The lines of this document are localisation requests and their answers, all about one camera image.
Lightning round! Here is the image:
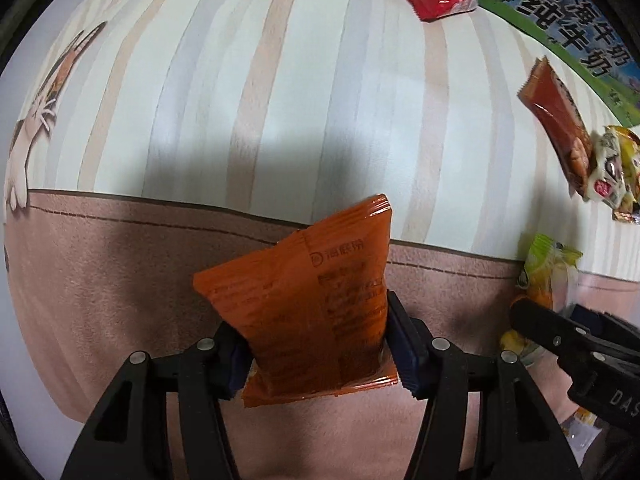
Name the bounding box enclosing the clear yellow pastry bag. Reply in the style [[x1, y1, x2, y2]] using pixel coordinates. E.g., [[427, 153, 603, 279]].
[[561, 408, 605, 465]]

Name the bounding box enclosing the cardboard milk box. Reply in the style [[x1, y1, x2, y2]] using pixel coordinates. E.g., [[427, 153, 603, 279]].
[[372, 0, 640, 129]]

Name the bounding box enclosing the orange snack bag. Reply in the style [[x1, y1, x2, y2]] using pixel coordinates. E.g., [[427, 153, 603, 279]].
[[193, 194, 398, 408]]

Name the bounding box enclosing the brown meat snack packet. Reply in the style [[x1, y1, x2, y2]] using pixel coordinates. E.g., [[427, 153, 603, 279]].
[[518, 56, 593, 197]]

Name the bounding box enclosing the striped cat blanket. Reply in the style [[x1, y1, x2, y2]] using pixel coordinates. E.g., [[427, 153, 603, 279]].
[[1, 0, 639, 479]]

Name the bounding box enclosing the colourful candy ball bag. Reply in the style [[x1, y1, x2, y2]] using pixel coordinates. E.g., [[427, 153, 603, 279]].
[[500, 233, 584, 367]]

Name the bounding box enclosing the small white cartoon packet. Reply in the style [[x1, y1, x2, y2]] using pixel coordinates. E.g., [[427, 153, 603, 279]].
[[584, 129, 625, 211]]

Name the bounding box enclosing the yellow panda snack bag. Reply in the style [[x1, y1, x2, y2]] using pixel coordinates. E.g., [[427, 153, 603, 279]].
[[605, 125, 640, 224]]

